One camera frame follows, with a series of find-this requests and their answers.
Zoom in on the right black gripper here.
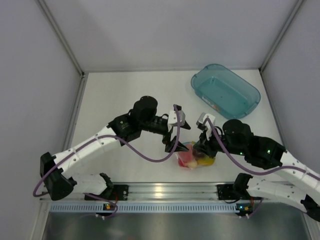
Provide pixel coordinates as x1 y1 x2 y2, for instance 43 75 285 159
193 125 246 159

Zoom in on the clear zip top bag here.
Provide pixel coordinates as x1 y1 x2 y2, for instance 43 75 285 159
175 141 216 170

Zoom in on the yellow green fake mango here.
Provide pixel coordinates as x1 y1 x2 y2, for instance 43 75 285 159
196 157 216 167

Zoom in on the pink fake peach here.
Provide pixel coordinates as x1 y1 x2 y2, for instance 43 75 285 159
177 150 195 162

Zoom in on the dark red fake fig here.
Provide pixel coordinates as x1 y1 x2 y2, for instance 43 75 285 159
193 151 207 161

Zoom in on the red fake tomato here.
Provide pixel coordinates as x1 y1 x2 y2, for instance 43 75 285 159
177 157 190 168

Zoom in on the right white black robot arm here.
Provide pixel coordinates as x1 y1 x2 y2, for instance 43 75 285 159
193 114 320 221

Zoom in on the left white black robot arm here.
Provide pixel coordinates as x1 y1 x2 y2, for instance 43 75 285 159
39 96 191 201

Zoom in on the teal plastic bin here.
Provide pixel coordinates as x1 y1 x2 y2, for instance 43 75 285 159
190 64 261 120

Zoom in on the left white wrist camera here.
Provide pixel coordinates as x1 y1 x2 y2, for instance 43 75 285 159
167 104 186 132

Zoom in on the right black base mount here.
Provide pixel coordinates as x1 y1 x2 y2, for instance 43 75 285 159
216 183 240 201

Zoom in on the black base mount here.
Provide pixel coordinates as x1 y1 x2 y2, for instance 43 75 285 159
108 184 129 201
216 183 240 201

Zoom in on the aluminium mounting rail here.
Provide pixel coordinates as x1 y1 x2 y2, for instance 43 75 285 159
39 181 296 201

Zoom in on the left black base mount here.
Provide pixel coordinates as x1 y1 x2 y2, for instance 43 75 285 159
108 184 129 201

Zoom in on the slotted cable duct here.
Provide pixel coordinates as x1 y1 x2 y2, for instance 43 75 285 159
50 202 249 214

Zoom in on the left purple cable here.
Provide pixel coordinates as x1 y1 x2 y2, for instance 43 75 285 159
33 104 182 198

